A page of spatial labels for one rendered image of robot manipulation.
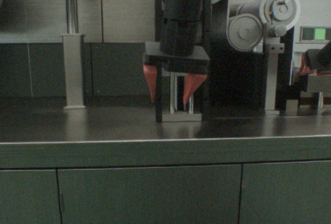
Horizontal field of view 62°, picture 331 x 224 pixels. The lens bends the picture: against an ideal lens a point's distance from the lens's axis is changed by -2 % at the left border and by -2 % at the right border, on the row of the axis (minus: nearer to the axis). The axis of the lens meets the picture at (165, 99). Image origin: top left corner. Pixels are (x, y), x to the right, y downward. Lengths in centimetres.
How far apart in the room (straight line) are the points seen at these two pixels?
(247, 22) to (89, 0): 68
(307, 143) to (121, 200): 52
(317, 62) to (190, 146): 44
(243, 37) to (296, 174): 47
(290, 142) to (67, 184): 59
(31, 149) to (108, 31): 70
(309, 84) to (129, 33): 75
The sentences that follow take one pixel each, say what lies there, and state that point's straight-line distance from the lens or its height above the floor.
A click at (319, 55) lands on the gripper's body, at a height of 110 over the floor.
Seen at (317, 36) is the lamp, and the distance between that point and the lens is 151.
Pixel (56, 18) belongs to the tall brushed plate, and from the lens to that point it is 135.
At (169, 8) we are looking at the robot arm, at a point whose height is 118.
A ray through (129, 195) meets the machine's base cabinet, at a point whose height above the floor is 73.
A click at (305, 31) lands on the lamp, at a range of 148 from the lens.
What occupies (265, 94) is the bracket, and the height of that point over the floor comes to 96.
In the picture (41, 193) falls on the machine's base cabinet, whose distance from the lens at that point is 84.
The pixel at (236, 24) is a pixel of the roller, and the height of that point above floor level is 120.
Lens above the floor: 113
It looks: 11 degrees down
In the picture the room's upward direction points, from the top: straight up
